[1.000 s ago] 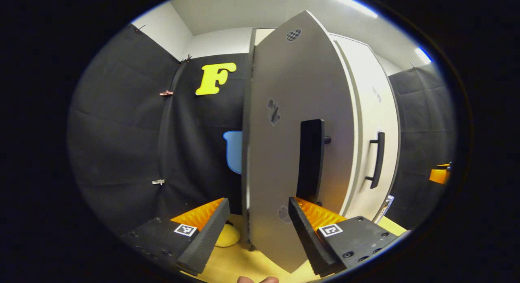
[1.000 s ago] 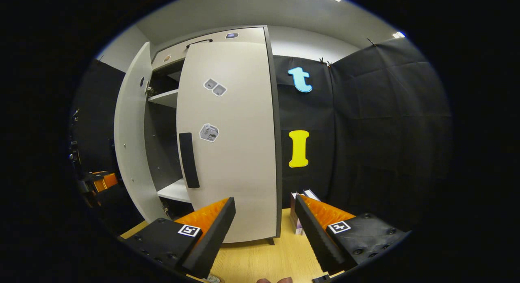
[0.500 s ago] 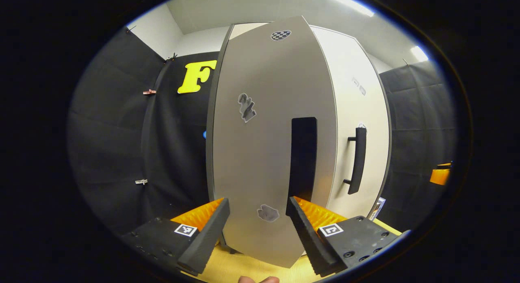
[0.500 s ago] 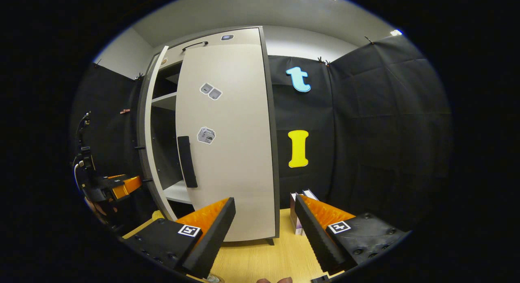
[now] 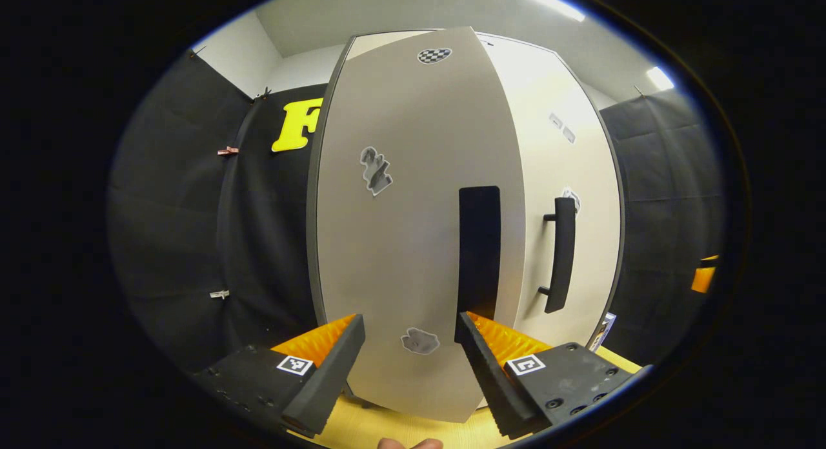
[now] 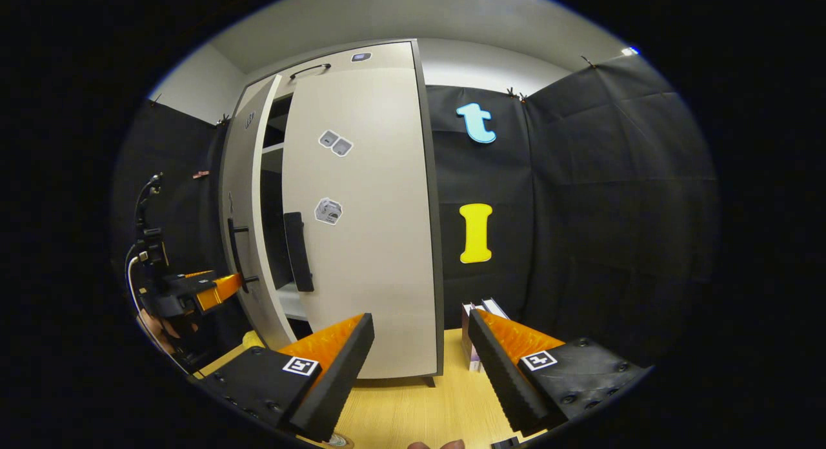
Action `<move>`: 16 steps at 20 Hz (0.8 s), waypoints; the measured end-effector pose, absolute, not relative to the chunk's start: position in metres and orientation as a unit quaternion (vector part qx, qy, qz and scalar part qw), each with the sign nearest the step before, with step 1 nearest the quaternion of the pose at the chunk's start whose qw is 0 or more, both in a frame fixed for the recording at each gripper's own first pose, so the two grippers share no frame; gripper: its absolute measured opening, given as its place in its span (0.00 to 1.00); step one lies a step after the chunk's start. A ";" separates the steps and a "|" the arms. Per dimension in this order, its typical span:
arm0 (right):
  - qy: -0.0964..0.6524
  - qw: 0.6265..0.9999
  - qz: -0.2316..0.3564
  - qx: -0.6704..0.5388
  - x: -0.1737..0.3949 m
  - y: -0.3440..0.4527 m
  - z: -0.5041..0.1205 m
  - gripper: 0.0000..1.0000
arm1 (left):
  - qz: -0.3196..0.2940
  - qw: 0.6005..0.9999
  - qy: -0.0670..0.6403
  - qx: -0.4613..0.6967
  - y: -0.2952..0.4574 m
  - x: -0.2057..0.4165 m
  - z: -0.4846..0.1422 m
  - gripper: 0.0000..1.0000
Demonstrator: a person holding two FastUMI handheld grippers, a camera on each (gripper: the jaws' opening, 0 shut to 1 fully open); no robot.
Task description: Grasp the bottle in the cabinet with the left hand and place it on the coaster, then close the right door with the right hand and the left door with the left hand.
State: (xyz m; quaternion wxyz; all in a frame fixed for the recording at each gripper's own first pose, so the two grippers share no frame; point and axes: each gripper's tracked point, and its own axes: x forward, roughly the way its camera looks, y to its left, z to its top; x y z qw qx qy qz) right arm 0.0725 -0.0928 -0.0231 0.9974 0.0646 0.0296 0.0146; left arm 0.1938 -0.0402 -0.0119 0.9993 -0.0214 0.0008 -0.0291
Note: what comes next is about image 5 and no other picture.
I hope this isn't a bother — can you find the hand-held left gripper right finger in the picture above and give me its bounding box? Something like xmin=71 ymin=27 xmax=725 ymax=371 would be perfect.
xmin=457 ymin=310 xmax=646 ymax=441

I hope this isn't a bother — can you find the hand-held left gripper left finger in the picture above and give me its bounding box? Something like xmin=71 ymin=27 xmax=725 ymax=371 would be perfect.
xmin=192 ymin=314 xmax=367 ymax=438

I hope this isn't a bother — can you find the white cabinet door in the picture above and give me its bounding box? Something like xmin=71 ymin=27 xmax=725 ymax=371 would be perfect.
xmin=307 ymin=26 xmax=527 ymax=424
xmin=474 ymin=31 xmax=625 ymax=350

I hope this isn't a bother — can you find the black backdrop cloth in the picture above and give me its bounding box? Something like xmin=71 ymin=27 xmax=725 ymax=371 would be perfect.
xmin=597 ymin=89 xmax=725 ymax=366
xmin=108 ymin=46 xmax=327 ymax=372

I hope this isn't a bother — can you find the small ceiling light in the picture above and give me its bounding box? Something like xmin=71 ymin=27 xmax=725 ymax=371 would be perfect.
xmin=645 ymin=66 xmax=676 ymax=92

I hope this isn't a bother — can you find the long ceiling light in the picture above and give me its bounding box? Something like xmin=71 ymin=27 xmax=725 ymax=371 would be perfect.
xmin=497 ymin=0 xmax=587 ymax=22

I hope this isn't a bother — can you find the black door handle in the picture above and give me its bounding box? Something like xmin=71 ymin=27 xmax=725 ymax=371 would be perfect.
xmin=538 ymin=197 xmax=577 ymax=315

